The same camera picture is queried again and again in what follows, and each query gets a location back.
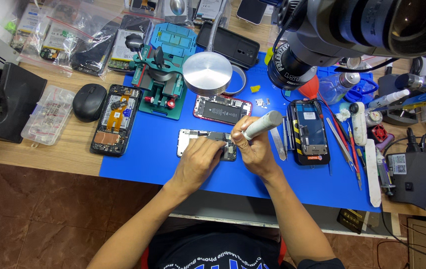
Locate clear bottle silver cap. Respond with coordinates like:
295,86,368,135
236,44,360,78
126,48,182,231
318,72,361,105

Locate teal repair plate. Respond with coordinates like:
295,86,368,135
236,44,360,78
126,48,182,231
149,22,199,60

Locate clear syringe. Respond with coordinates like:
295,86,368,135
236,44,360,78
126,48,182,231
375,149,395,197

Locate small red fan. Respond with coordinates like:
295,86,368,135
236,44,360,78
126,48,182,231
370,124,388,143

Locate person's right hand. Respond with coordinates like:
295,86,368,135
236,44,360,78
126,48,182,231
231,115,283,182

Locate small round jar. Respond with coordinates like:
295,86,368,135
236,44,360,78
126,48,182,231
365,108,384,128

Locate silver round gooseneck lamp base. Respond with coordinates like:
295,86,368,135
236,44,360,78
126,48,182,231
182,0,233,96

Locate grey electric screwdriver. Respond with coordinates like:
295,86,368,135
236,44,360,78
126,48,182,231
242,110,284,141

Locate clear plastic parts box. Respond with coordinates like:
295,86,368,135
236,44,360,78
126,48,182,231
21,85,76,146

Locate black phone screen striped tape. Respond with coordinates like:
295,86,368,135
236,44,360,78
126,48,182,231
287,99,331,166

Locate grey microscope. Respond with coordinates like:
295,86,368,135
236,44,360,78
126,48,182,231
258,0,426,91

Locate person's dark printed shirt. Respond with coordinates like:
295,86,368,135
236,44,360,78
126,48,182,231
141,223,345,269

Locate opened black phone orange flex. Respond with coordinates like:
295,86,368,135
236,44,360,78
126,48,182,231
90,84,143,157

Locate heap of bagged phone parts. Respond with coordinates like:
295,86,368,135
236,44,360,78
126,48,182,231
4,0,124,78

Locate black and yellow packet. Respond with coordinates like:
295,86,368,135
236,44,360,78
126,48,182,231
337,208,367,235

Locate clear tape roll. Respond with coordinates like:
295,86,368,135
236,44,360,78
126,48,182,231
223,64,247,96

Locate red air blower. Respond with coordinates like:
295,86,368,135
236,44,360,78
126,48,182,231
298,74,320,100

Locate blue ring holder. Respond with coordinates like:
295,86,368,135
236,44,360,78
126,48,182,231
344,78,380,104

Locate black computer mouse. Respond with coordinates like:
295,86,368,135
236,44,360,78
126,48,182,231
72,83,108,123

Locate black and white heater device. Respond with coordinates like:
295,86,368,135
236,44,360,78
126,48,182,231
0,61,48,143

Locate blue silicone work mat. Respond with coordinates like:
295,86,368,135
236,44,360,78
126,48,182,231
99,50,382,213

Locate long white stick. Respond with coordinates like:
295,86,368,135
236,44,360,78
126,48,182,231
364,138,382,208

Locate silver tweezers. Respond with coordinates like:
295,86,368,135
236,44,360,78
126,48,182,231
325,117,355,167

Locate opened red phone with battery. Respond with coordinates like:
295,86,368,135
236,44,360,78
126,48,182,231
193,94,253,126

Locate black soldering station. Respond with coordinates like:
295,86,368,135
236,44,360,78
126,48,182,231
384,128,426,214

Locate person's left hand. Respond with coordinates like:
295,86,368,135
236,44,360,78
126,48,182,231
175,137,233,194

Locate bagged phone with white battery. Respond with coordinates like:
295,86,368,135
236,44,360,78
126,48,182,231
107,14,154,74

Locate white handheld tool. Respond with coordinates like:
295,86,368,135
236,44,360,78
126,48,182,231
349,102,368,146

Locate silver phone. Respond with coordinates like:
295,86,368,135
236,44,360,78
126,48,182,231
176,129,237,162

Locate black phone case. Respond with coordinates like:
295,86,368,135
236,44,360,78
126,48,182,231
195,21,261,70

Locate flat metal spudger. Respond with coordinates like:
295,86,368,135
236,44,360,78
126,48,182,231
270,127,287,161

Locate green phone clamp fixture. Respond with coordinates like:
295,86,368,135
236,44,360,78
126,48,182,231
125,34,188,121

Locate red-handled tool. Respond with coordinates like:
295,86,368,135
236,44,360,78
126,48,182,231
347,123,363,191

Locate thin metal screwdriver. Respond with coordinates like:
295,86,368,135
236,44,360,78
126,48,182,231
282,115,289,159

